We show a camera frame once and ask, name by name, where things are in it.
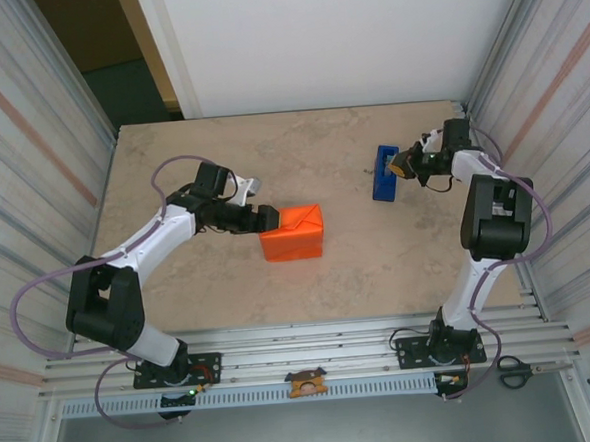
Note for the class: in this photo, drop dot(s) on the blue tape dispenser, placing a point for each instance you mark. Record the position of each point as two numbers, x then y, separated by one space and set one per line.
383 188

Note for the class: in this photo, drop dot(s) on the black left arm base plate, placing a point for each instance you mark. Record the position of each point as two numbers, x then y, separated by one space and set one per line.
209 366

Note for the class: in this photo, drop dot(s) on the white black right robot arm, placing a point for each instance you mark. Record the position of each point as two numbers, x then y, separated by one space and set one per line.
464 163

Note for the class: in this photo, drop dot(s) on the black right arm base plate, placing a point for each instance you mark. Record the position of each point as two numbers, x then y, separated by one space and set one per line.
408 354

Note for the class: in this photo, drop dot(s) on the beige door frame post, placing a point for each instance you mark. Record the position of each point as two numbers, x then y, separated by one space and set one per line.
148 39

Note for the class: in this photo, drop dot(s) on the black controller board green light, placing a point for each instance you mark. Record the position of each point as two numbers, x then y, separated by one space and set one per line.
176 401

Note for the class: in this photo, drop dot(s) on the brown wooden door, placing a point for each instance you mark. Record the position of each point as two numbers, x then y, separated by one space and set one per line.
88 33

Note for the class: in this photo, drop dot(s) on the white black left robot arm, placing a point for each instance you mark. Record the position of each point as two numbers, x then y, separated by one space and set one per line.
160 234

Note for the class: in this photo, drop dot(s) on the orange wrapping paper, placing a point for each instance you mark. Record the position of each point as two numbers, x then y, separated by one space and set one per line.
296 236

